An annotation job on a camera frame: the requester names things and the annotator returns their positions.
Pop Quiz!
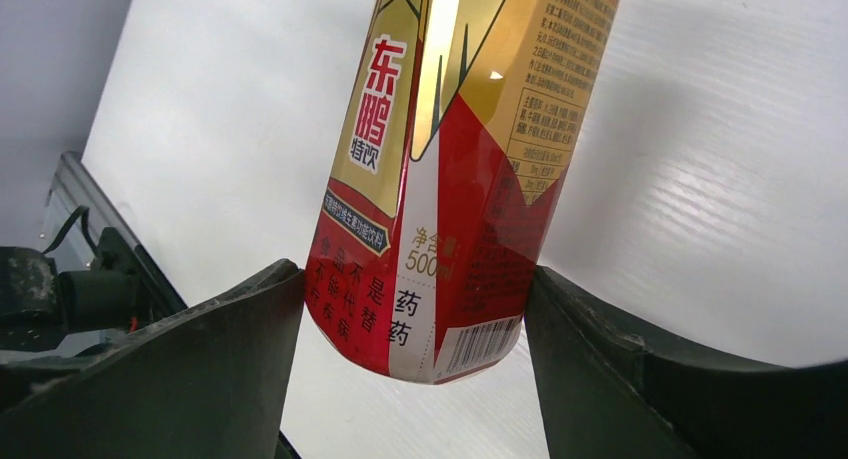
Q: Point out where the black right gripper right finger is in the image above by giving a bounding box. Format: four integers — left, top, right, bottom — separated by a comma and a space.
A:
525, 267, 847, 458

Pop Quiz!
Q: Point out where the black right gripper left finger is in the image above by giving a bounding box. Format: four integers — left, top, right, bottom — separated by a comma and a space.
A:
1, 259, 304, 458

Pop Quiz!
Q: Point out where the brown tea bottle red label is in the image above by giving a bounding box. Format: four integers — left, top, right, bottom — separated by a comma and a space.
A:
305, 0, 620, 384

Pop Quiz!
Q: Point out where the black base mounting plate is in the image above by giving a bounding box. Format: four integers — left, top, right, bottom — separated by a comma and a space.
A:
1, 227, 186, 353

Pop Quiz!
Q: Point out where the aluminium frame rail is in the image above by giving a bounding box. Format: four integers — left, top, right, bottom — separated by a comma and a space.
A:
40, 151, 149, 272

